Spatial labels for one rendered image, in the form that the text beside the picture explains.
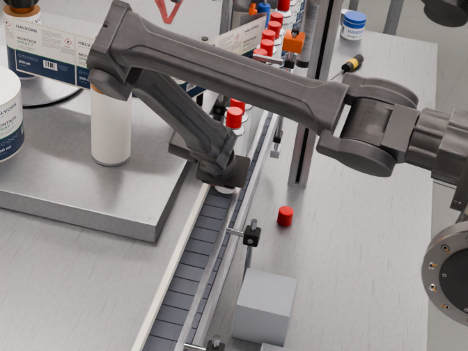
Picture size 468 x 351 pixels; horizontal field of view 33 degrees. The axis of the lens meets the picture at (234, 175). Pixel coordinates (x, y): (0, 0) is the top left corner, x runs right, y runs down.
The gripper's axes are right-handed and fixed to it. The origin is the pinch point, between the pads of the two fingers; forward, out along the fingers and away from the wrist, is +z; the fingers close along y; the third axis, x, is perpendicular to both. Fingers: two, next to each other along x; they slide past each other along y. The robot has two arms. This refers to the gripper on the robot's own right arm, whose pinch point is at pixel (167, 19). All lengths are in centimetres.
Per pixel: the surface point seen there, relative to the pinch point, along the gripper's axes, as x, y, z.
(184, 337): 23, 65, 22
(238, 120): 20.4, 15.2, 11.2
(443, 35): 93, -277, 116
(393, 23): 59, -199, 80
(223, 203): 20.4, 19.0, 30.4
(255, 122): 22.4, 0.1, 20.8
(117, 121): -5.8, 14.3, 19.0
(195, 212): 16.1, 28.2, 27.1
